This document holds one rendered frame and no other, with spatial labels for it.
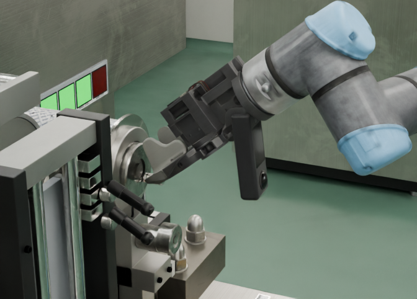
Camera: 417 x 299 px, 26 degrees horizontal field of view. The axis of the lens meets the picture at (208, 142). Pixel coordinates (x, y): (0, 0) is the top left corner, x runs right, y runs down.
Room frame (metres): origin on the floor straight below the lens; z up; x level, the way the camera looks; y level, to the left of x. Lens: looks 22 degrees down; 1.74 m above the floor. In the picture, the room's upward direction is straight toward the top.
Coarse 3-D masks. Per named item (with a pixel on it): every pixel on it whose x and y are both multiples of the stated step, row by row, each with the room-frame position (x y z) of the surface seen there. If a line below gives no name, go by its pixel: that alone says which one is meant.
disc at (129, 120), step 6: (126, 114) 1.13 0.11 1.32; (132, 114) 1.14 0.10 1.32; (120, 120) 1.10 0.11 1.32; (126, 120) 1.12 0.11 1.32; (132, 120) 1.13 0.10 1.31; (138, 120) 1.15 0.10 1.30; (114, 126) 1.09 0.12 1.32; (120, 126) 1.10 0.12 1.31; (126, 126) 1.12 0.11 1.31; (132, 126) 1.13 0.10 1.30; (138, 126) 1.15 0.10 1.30; (144, 126) 1.16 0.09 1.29; (114, 132) 1.09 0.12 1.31; (114, 138) 1.09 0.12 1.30
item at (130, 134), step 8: (128, 128) 1.11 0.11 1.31; (136, 128) 1.12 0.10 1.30; (120, 136) 1.09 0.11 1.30; (128, 136) 1.10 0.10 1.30; (136, 136) 1.12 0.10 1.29; (144, 136) 1.14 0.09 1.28; (120, 144) 1.08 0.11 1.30; (128, 144) 1.10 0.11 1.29; (112, 152) 1.07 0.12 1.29; (120, 152) 1.08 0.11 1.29; (112, 160) 1.07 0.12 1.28; (120, 160) 1.08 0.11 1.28; (112, 168) 1.06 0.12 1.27; (112, 176) 1.06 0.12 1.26; (120, 200) 1.08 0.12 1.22; (120, 208) 1.07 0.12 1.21
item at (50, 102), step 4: (52, 96) 1.53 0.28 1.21; (44, 100) 1.50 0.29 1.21; (48, 100) 1.51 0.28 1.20; (52, 100) 1.52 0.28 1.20; (44, 104) 1.50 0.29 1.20; (48, 104) 1.51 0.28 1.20; (52, 104) 1.52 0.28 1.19; (56, 104) 1.54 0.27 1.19; (48, 108) 1.51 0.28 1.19; (52, 108) 1.52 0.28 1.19; (56, 108) 1.54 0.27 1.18
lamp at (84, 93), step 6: (84, 78) 1.63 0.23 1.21; (78, 84) 1.61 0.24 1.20; (84, 84) 1.63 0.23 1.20; (90, 84) 1.65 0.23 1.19; (78, 90) 1.61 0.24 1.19; (84, 90) 1.63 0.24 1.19; (90, 90) 1.65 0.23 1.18; (78, 96) 1.61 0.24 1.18; (84, 96) 1.63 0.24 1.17; (90, 96) 1.64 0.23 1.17; (78, 102) 1.60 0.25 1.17; (84, 102) 1.62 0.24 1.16
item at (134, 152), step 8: (136, 144) 1.11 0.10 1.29; (128, 152) 1.09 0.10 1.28; (136, 152) 1.10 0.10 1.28; (144, 152) 1.12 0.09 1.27; (128, 160) 1.08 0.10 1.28; (136, 160) 1.10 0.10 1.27; (144, 160) 1.12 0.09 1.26; (120, 168) 1.08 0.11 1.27; (128, 168) 1.08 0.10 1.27; (136, 168) 1.10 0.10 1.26; (144, 168) 1.12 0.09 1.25; (120, 176) 1.08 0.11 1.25; (128, 176) 1.08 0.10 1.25; (136, 176) 1.10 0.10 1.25; (128, 184) 1.08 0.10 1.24; (136, 184) 1.10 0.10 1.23; (144, 184) 1.12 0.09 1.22; (136, 192) 1.09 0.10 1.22
